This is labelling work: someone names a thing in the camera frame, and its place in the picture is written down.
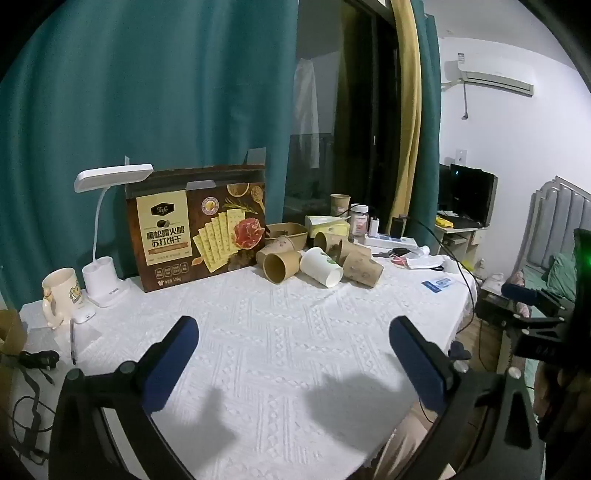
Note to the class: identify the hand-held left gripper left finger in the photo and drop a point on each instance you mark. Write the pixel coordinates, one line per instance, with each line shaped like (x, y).
(171, 355)

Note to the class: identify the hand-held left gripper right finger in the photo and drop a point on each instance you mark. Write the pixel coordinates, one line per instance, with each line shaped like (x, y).
(414, 364)

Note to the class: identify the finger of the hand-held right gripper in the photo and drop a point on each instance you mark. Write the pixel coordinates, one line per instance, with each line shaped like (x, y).
(531, 328)
(519, 292)

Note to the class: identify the dark bedside stand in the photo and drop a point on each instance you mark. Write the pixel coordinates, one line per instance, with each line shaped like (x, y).
(493, 307)

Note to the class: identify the green pillow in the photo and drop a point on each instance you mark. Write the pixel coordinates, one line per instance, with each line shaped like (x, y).
(565, 273)

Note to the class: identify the grey padded headboard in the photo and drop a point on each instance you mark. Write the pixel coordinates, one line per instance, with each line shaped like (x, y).
(556, 221)

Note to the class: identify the person's leg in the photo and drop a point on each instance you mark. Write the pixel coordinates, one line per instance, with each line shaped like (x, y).
(406, 445)

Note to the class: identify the white side desk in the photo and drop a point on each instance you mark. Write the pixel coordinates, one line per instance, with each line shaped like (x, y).
(461, 233)

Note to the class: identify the blue card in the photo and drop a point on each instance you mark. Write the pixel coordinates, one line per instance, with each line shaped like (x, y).
(436, 284)

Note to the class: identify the small white gadget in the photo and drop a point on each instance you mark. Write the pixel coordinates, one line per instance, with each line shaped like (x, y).
(84, 315)

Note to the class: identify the white desk lamp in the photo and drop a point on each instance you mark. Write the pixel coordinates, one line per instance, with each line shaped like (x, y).
(105, 281)

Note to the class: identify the black pen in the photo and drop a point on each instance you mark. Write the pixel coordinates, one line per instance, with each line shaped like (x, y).
(72, 342)

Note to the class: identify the white papers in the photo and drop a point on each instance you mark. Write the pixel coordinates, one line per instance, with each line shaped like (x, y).
(422, 262)

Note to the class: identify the white patterned tablecloth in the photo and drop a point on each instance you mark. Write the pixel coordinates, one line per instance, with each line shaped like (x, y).
(277, 350)

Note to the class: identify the plain brown paper cup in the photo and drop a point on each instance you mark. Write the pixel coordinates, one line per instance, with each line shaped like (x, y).
(276, 266)
(328, 242)
(354, 254)
(364, 271)

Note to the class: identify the black monitor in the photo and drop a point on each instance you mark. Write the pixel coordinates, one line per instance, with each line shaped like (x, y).
(471, 194)

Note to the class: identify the bunch of keys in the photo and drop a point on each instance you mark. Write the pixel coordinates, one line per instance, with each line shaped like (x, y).
(387, 253)

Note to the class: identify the cream cartoon mug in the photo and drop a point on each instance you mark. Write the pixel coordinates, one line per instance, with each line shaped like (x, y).
(62, 295)

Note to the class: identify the brown cracker box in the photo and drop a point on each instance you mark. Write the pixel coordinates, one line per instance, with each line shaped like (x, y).
(194, 230)

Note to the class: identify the white paper cup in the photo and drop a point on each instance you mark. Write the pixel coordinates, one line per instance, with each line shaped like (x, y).
(321, 266)

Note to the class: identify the small black box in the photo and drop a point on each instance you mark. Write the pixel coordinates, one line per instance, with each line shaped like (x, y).
(398, 226)

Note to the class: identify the small white bottle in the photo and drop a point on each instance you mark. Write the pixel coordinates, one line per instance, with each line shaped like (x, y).
(375, 225)

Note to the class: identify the printed brown paper cup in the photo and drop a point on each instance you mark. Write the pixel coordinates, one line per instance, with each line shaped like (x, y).
(279, 245)

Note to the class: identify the clear jar with white lid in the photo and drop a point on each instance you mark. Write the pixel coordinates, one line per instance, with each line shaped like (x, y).
(359, 220)

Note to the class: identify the yellow tissue box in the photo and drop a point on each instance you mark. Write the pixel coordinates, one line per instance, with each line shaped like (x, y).
(327, 226)

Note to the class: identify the brown cardboard box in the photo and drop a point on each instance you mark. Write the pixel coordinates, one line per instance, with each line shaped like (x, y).
(9, 333)

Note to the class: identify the brown paper bowl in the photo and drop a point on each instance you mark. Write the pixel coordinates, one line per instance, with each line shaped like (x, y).
(287, 230)

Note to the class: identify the tall brown paper cup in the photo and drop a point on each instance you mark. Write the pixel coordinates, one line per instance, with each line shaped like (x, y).
(340, 204)

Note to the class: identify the teal curtain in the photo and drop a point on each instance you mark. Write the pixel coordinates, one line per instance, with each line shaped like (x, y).
(138, 101)
(427, 115)

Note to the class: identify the yellow curtain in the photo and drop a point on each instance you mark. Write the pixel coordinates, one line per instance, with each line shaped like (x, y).
(408, 115)

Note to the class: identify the white air conditioner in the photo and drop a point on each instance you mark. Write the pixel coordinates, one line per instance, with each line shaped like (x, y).
(496, 76)

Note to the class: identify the dark glass window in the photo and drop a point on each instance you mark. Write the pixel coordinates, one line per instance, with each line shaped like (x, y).
(351, 106)

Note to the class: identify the white wall socket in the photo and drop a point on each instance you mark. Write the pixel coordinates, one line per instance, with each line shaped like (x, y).
(461, 154)

